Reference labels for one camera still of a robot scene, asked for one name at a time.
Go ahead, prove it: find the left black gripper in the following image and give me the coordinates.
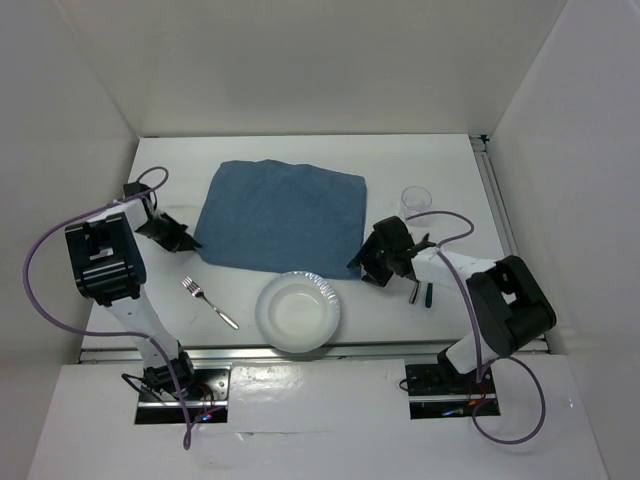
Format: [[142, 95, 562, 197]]
[[134, 212, 198, 253]]

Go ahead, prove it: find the silver knife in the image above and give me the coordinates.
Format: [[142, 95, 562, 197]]
[[409, 281, 421, 305]]

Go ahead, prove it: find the clear plastic cup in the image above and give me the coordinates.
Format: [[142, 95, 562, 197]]
[[400, 186, 432, 220]]

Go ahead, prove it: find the silver fork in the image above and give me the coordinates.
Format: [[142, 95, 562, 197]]
[[181, 277, 239, 331]]

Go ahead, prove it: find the gold spoon teal handle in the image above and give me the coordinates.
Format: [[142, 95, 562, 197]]
[[424, 283, 434, 309]]

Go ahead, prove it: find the blue cloth placemat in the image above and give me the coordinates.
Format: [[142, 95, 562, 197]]
[[194, 160, 367, 280]]

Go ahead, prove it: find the white ceramic plate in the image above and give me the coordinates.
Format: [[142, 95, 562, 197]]
[[255, 271, 341, 354]]

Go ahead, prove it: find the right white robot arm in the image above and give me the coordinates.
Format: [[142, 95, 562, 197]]
[[348, 216, 557, 392]]

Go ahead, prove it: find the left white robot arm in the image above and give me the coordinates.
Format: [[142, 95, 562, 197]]
[[65, 181, 201, 399]]

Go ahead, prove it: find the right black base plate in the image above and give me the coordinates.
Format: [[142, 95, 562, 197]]
[[398, 364, 501, 420]]

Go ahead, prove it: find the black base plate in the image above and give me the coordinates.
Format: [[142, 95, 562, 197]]
[[398, 364, 501, 420], [121, 367, 231, 425]]

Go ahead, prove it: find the aluminium frame rail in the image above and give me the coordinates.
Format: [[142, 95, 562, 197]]
[[470, 135, 556, 357]]

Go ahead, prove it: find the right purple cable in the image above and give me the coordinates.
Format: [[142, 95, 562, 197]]
[[408, 209, 546, 445]]

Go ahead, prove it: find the purple cable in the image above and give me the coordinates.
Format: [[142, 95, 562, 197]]
[[23, 166, 201, 451], [408, 209, 546, 445]]

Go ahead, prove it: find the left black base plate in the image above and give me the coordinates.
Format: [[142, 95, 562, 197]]
[[121, 367, 231, 425]]

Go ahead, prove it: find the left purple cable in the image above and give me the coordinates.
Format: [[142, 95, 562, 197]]
[[23, 166, 201, 451]]

